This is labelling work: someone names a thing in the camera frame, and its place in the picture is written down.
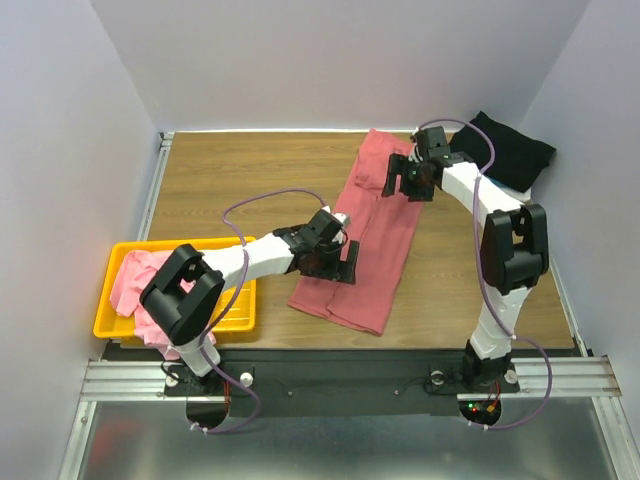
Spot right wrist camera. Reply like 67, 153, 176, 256
408, 129, 423, 164

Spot black folded t shirt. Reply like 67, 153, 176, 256
450, 111, 556, 192

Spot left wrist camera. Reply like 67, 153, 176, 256
321, 205, 351, 229

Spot light pink t shirt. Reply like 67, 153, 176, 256
110, 250, 220, 376

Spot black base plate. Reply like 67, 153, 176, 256
164, 347, 521, 419

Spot white folded t shirt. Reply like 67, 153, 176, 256
491, 179, 531, 204

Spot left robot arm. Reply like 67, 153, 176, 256
139, 207, 359, 394

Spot aluminium frame rail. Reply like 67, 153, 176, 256
80, 361, 187, 402

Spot yellow plastic basket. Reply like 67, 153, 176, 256
93, 237, 257, 339

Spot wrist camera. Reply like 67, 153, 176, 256
408, 129, 423, 164
321, 205, 351, 229

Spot red t shirt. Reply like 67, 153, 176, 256
288, 129, 423, 336

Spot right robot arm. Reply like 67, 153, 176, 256
382, 126, 549, 390

